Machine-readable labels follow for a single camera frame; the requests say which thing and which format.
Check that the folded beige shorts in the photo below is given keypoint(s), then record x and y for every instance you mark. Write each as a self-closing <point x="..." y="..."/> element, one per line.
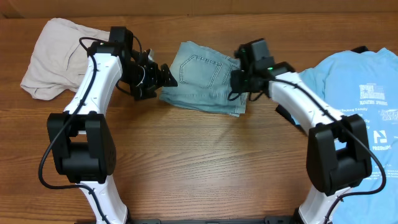
<point x="58" y="62"/>

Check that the light blue denim shorts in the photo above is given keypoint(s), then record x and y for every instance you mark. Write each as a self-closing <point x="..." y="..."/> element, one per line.
<point x="203" y="77"/>

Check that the black garment under t-shirt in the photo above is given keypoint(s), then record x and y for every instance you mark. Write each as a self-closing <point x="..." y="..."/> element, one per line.
<point x="282" y="111"/>

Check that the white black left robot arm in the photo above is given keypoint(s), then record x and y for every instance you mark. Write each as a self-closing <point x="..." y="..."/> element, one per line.
<point x="82" y="154"/>

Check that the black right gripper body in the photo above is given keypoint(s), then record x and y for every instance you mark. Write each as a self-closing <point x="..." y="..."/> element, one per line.
<point x="236" y="83"/>

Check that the light blue printed t-shirt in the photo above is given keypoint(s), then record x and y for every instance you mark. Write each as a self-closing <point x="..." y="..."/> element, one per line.
<point x="364" y="84"/>

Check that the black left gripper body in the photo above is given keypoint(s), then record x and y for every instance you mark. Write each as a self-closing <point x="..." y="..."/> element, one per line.
<point x="154" y="78"/>

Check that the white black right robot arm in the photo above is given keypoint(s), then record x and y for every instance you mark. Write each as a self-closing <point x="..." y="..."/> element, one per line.
<point x="338" y="157"/>

